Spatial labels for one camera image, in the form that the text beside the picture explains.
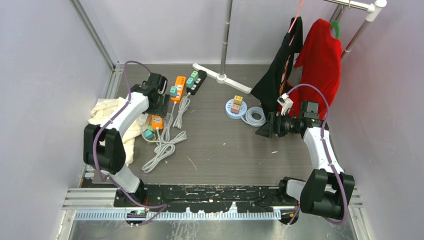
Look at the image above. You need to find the black hanging garment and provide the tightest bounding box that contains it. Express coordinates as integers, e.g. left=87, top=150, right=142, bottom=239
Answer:
left=250, top=16, right=303, bottom=117

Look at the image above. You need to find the green adapter on black strip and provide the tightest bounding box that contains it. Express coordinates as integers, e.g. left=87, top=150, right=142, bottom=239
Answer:
left=190, top=70, right=199, bottom=81

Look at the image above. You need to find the white cable of far strips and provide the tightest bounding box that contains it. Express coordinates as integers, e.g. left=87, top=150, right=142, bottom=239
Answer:
left=170, top=94, right=192, bottom=129

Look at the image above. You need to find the teal adapter on black strip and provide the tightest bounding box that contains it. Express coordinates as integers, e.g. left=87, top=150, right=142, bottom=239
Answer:
left=185, top=77, right=195, bottom=89

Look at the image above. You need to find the black power strip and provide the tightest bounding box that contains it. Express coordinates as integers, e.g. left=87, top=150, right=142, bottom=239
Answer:
left=185, top=70, right=208, bottom=96

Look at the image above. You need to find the yellow adapter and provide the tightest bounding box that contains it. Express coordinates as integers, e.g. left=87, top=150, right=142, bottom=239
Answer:
left=233, top=95, right=243, bottom=106

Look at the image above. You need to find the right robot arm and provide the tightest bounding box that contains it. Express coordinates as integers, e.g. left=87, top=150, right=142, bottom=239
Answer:
left=255, top=101, right=355, bottom=225

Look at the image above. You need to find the white clothes rack stand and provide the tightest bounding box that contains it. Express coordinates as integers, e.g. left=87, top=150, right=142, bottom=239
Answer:
left=192, top=0, right=252, bottom=94

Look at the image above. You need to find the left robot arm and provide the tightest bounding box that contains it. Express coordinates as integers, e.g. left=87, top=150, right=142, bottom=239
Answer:
left=83, top=73, right=170, bottom=207

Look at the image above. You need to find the red hanging garment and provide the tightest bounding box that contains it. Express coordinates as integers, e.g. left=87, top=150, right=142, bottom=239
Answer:
left=289, top=18, right=342, bottom=120

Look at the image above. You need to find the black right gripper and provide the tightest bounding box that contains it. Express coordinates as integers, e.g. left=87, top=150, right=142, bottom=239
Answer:
left=256, top=110, right=301, bottom=138

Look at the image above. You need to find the round blue power socket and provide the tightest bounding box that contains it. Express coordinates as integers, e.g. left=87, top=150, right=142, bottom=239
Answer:
left=224, top=99, right=248, bottom=120

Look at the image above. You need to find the teal plug adapter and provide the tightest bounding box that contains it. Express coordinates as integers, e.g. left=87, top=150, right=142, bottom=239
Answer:
left=143, top=129, right=155, bottom=141

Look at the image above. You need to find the cream cloth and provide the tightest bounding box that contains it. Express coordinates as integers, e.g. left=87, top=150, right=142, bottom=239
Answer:
left=88, top=96, right=150, bottom=167

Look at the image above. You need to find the orange power strip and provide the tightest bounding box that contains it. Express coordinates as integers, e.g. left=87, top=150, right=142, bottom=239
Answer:
left=150, top=115, right=164, bottom=131
left=171, top=76, right=187, bottom=103

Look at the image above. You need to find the white bundled cable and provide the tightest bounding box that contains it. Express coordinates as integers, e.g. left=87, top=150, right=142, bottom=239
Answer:
left=141, top=129, right=176, bottom=174

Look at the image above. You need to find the teal adapter on orange strip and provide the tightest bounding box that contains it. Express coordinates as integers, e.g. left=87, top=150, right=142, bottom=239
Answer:
left=169, top=86, right=178, bottom=98

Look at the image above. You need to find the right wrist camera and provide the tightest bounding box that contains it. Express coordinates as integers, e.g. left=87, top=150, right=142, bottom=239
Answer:
left=277, top=93, right=294, bottom=116

